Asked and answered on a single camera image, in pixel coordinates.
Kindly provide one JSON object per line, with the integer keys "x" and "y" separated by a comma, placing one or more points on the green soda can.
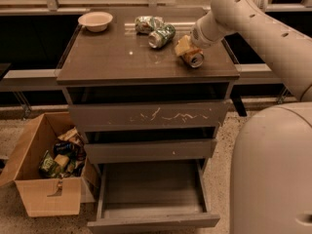
{"x": 161, "y": 36}

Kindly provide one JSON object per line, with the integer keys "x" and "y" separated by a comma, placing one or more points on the grey drawer cabinet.
{"x": 118, "y": 66}

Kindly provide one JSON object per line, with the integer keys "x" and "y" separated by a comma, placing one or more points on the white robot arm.
{"x": 271, "y": 167}

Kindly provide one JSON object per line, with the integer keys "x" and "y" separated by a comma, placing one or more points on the grey top drawer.
{"x": 147, "y": 116}

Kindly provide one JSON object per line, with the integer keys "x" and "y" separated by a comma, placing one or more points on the beige paper bowl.
{"x": 96, "y": 21}

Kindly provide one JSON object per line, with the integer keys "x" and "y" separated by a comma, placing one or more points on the cardboard box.
{"x": 47, "y": 196}

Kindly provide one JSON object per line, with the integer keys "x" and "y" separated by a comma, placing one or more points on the grey low bench ledge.
{"x": 46, "y": 79}

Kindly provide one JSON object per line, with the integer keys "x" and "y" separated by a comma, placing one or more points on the metal window rail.
{"x": 130, "y": 0}

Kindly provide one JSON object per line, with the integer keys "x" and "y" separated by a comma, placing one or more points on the dark blue can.
{"x": 63, "y": 148}

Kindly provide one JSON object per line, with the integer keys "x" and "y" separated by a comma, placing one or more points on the grey middle drawer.
{"x": 150, "y": 151}

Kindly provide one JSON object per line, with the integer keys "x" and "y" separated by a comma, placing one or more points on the crushed orange can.
{"x": 193, "y": 61}

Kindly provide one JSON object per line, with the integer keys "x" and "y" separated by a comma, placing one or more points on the green snack bag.
{"x": 48, "y": 167}

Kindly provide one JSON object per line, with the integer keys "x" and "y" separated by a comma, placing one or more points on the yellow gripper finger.
{"x": 183, "y": 45}
{"x": 194, "y": 51}

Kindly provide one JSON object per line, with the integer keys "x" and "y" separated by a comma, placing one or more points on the grey open bottom drawer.
{"x": 152, "y": 196}

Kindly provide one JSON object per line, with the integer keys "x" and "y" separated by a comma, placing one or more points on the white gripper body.
{"x": 200, "y": 36}

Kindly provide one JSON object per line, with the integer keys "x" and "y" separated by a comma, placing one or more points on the tan chip bag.
{"x": 72, "y": 136}

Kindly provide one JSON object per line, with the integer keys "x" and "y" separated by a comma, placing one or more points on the crushed green white can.
{"x": 147, "y": 24}

